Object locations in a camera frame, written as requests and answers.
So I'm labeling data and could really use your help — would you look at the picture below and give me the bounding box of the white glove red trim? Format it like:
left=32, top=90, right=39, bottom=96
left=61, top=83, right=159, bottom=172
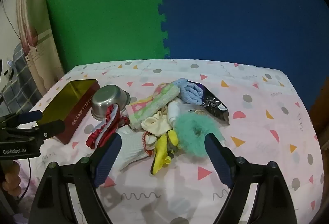
left=117, top=128, right=155, bottom=171

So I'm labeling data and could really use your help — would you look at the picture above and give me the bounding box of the light blue towel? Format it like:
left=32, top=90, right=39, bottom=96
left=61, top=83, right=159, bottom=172
left=173, top=78, right=205, bottom=106

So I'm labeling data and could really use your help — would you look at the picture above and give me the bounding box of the red and white scrunchie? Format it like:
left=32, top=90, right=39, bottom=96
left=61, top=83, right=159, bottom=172
left=86, top=104, right=129, bottom=149

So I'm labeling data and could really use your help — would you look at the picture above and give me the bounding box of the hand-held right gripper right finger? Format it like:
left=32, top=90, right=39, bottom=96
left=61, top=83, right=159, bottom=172
left=204, top=134, right=300, bottom=224

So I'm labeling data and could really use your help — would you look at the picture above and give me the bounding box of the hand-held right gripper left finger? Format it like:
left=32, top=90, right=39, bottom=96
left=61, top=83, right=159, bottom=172
left=30, top=133, right=122, bottom=224

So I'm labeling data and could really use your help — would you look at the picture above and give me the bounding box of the steel bowl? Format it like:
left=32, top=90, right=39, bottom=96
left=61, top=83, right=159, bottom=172
left=91, top=85, right=131, bottom=120

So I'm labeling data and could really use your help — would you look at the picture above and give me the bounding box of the white towel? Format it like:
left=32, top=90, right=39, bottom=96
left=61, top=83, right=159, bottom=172
left=167, top=101, right=191, bottom=127

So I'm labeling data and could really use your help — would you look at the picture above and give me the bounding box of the yellow and grey cloth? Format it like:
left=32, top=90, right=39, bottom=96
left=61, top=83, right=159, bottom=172
left=150, top=129, right=180, bottom=176

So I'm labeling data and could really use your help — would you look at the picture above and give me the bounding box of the cream scrunchie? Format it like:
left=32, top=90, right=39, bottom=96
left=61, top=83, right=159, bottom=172
left=141, top=111, right=173, bottom=137

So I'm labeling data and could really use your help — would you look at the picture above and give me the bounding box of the teal fluffy scrunchie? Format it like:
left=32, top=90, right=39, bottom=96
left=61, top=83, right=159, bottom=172
left=174, top=112, right=226, bottom=158

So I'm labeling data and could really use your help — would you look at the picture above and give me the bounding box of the blue foam mat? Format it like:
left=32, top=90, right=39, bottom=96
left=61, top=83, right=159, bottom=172
left=145, top=0, right=326, bottom=109

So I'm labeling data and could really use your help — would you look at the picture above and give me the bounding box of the red tin box gold inside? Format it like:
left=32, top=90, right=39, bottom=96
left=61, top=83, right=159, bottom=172
left=37, top=79, right=101, bottom=145

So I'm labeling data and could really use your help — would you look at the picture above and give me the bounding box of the person's left hand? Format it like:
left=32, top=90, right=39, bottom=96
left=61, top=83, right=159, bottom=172
left=2, top=164, right=21, bottom=192

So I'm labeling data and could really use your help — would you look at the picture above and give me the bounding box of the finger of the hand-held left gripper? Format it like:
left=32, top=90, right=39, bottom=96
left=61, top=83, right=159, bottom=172
left=5, top=120, right=65, bottom=140
left=0, top=110, right=43, bottom=127

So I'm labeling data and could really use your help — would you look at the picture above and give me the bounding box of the green foam mat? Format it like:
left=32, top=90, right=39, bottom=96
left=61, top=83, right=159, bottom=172
left=46, top=0, right=170, bottom=73

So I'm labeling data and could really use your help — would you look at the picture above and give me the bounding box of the black foil packet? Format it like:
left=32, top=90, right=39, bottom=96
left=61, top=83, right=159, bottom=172
left=186, top=81, right=230, bottom=125

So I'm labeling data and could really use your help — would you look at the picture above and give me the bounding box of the brown wooden furniture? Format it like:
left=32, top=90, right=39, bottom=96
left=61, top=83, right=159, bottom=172
left=308, top=80, right=329, bottom=138

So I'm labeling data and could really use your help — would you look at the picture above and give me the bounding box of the pink patterned tablecloth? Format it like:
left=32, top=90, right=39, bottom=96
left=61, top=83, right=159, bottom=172
left=10, top=58, right=326, bottom=224

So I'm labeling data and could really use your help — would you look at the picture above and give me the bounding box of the dotted pastel towel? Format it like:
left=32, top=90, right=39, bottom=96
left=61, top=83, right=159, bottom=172
left=125, top=82, right=180, bottom=130

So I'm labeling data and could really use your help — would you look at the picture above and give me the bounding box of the grey plaid cloth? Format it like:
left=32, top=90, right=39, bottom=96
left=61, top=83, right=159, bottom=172
left=0, top=42, right=44, bottom=115

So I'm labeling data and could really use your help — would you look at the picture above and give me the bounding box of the beige printed curtain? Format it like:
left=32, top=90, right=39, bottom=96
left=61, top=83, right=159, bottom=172
left=15, top=0, right=65, bottom=92

